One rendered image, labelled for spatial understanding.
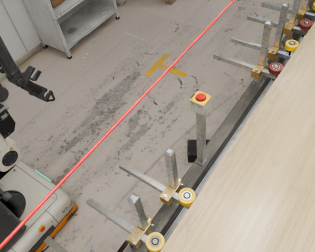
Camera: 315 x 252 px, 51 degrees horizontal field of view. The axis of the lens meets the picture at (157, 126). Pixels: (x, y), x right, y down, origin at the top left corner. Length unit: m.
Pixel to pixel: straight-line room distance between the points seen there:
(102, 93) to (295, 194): 2.27
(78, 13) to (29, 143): 1.89
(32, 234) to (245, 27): 3.01
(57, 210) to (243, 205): 1.35
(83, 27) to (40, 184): 2.16
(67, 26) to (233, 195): 3.17
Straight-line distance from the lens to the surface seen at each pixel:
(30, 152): 3.14
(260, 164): 1.65
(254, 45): 2.40
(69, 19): 4.32
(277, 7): 2.81
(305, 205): 1.59
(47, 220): 2.41
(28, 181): 2.60
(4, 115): 1.97
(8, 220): 2.21
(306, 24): 2.50
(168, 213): 1.73
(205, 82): 3.29
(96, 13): 4.29
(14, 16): 3.92
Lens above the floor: 2.27
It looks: 50 degrees down
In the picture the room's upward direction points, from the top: 10 degrees counter-clockwise
